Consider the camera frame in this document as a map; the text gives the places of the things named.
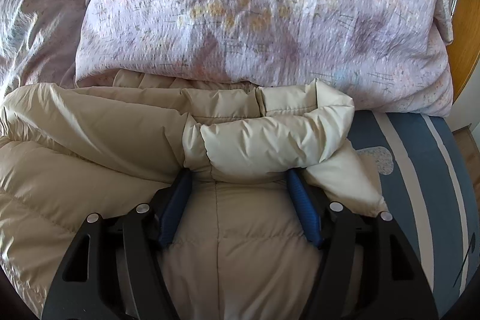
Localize blue white striped bed sheet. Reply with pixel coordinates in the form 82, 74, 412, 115
345, 110, 471, 309

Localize pink floral duvet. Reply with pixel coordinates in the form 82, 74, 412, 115
75, 0, 456, 118

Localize cream down jacket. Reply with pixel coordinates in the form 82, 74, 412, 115
0, 70, 389, 320

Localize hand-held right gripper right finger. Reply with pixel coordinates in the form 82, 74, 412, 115
287, 169, 439, 320

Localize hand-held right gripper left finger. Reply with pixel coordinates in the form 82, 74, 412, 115
41, 168, 194, 320

